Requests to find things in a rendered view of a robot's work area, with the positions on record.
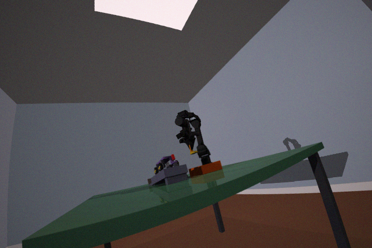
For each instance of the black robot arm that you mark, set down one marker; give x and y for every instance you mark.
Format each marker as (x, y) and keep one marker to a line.
(196, 124)

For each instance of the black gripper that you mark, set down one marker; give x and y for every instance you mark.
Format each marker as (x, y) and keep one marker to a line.
(189, 139)

